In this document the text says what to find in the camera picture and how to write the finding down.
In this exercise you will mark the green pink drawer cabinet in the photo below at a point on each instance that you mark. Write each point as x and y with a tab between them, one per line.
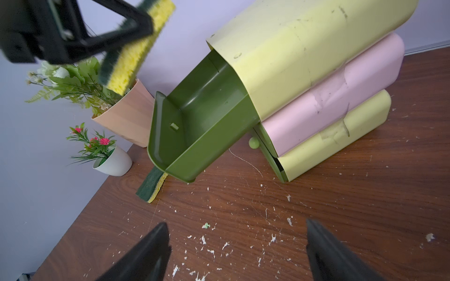
280	49

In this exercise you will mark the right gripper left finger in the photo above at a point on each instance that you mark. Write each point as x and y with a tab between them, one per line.
147	261

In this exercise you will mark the yellow green sponge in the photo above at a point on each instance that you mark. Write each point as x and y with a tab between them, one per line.
119	67
151	185

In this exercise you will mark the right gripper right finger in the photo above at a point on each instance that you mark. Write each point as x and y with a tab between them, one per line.
331	260

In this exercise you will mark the small white flower pot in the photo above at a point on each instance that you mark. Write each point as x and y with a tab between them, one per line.
118	164

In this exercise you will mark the pink flowers small plant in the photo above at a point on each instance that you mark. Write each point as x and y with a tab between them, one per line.
98	148

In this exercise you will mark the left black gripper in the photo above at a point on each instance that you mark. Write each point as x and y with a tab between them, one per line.
54	31

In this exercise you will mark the white flowers green plant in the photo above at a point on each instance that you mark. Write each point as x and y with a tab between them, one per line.
79	83

